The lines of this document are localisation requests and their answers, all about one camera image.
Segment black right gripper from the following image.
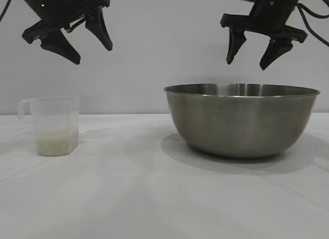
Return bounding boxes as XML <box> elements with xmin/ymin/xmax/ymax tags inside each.
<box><xmin>220</xmin><ymin>0</ymin><xmax>308</xmax><ymax>71</ymax></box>

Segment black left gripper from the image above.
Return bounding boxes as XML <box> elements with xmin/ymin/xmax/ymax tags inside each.
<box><xmin>19</xmin><ymin>0</ymin><xmax>114</xmax><ymax>66</ymax></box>

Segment stainless steel mixing bowl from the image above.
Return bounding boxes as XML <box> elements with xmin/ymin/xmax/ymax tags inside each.
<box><xmin>162</xmin><ymin>83</ymin><xmax>322</xmax><ymax>159</ymax></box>

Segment clear plastic measuring cup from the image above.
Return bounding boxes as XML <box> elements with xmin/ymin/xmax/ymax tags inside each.
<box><xmin>17</xmin><ymin>95</ymin><xmax>81</xmax><ymax>157</ymax></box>

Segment white rice grains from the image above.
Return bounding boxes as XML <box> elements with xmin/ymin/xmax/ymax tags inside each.
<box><xmin>36</xmin><ymin>127</ymin><xmax>79</xmax><ymax>156</ymax></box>

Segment black cable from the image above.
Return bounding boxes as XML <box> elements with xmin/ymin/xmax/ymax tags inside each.
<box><xmin>0</xmin><ymin>0</ymin><xmax>13</xmax><ymax>21</ymax></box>
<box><xmin>299</xmin><ymin>1</ymin><xmax>329</xmax><ymax>20</ymax></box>
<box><xmin>297</xmin><ymin>4</ymin><xmax>329</xmax><ymax>48</ymax></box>

